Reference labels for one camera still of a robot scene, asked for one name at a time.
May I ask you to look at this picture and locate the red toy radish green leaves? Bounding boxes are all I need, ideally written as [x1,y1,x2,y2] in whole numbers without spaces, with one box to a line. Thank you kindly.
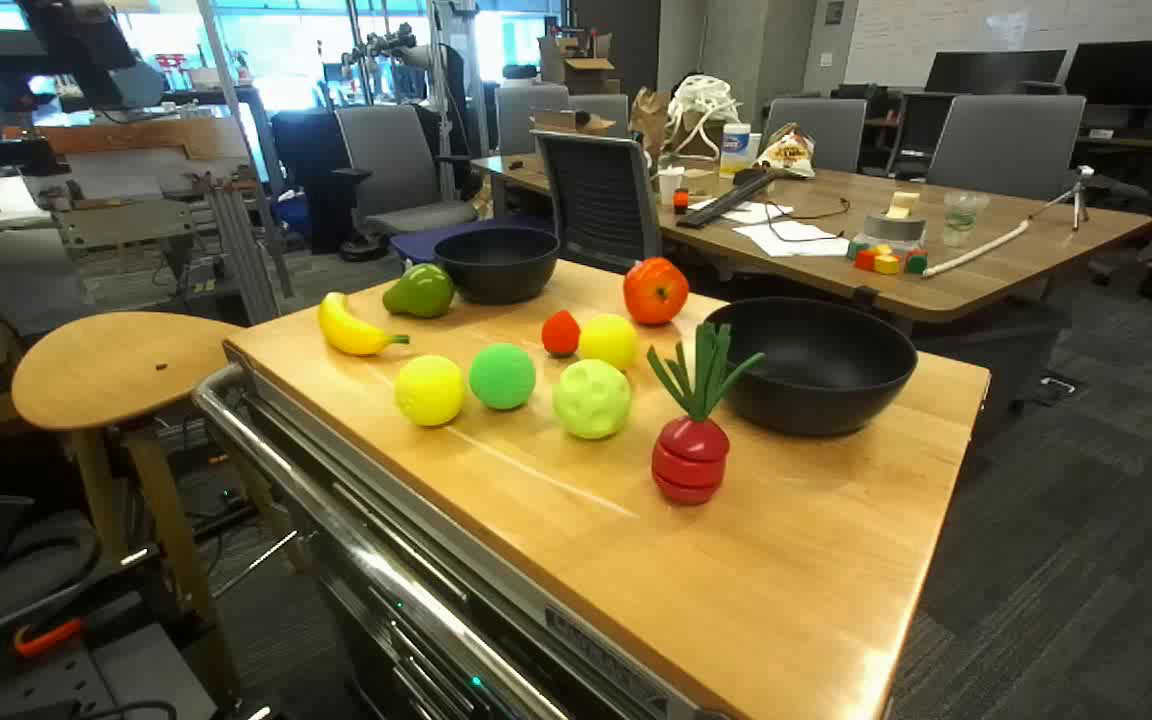
[643,319,770,508]

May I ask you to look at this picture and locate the black computer monitor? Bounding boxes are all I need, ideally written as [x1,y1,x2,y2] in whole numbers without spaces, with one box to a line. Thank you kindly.
[1065,36,1152,111]
[923,49,1071,94]

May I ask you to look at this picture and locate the green fuzzy ball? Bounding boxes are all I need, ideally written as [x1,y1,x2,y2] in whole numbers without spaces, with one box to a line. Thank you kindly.
[464,338,542,416]

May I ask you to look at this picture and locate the yellow fuzzy ball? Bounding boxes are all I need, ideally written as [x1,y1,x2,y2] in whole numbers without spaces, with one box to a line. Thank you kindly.
[394,350,471,432]

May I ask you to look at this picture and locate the small red textured ball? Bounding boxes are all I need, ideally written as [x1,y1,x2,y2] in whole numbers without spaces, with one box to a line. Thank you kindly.
[538,309,584,361]

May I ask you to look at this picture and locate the black plastic bowl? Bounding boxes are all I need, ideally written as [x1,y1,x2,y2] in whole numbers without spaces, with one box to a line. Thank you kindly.
[433,221,565,309]
[704,292,919,441]

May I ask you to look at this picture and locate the green toy pear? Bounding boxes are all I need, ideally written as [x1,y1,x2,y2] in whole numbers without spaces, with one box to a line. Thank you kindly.
[379,261,460,324]

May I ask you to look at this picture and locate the grey office chair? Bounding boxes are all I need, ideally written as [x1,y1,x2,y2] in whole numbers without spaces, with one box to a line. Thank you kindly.
[759,91,873,177]
[333,101,482,256]
[494,79,574,157]
[923,91,1091,203]

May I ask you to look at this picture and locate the aluminium frame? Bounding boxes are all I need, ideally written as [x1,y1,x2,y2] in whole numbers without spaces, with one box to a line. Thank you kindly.
[191,170,287,329]

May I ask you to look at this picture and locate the white rope bundle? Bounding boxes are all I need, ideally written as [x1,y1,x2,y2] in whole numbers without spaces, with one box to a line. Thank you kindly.
[666,73,745,162]

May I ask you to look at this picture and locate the round wooden stool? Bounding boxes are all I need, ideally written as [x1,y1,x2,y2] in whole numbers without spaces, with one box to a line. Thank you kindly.
[9,309,248,712]

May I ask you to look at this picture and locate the silver cart handle bar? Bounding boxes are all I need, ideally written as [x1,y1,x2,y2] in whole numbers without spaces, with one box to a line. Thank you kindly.
[191,362,542,720]

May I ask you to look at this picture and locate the clear container with yellow item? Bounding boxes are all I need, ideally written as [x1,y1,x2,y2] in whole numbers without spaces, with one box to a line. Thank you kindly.
[869,187,931,248]

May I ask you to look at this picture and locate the light green dimpled ball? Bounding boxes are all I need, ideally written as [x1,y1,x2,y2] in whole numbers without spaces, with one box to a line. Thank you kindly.
[550,355,638,445]

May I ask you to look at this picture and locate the beige cloth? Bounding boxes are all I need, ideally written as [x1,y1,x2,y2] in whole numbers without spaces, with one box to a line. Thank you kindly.
[752,129,820,181]

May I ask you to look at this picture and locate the orange red toy tomato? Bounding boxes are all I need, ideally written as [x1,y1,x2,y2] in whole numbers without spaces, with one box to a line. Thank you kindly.
[622,250,695,330]

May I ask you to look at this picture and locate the orange clamp handle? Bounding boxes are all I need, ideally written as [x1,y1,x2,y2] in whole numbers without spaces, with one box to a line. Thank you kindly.
[9,614,87,664]

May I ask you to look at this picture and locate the white paper sheets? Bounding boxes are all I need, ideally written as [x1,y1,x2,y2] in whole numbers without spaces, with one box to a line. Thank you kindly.
[721,195,853,261]

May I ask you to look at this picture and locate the small silver tripod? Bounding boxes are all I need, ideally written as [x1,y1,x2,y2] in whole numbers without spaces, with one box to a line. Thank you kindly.
[1054,161,1100,232]

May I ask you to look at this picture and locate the white stick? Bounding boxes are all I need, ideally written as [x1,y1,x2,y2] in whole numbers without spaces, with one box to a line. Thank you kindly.
[919,216,1038,278]

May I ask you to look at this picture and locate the yellow toy banana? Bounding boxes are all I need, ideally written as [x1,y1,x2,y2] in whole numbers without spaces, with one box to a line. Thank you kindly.
[317,286,414,361]

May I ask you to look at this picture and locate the white bottle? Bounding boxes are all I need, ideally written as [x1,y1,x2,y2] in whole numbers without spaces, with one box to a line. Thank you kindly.
[715,120,758,183]

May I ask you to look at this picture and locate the long black device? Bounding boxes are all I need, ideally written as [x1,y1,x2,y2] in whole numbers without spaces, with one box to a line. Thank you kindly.
[673,162,787,232]

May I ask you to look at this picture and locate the clear plastic cup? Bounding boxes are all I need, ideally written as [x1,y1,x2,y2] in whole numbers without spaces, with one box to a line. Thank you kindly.
[942,187,991,232]

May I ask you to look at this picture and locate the wooden conference table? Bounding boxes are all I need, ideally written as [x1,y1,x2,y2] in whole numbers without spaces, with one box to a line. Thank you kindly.
[471,145,1152,330]

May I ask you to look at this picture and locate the dark mesh office chair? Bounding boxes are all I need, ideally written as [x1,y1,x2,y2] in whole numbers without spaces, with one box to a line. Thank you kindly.
[530,124,668,274]

